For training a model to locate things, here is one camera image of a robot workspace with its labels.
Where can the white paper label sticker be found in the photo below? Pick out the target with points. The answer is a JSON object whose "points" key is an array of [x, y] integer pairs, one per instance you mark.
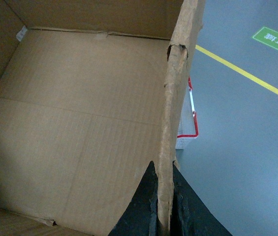
{"points": [[21, 33]]}

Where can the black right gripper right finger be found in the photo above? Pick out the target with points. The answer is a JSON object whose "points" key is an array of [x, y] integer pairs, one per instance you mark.
{"points": [[190, 216]]}

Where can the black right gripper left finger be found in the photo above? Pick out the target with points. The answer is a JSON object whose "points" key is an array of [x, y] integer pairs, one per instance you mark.
{"points": [[140, 217]]}

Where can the large cardboard box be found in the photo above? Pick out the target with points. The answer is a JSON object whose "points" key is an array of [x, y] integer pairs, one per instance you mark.
{"points": [[91, 95]]}

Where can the white basket with red rim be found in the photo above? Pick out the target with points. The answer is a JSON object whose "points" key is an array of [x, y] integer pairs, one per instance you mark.
{"points": [[188, 126]]}

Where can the green floor sign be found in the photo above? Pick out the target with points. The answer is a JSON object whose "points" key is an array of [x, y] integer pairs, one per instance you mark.
{"points": [[267, 37]]}

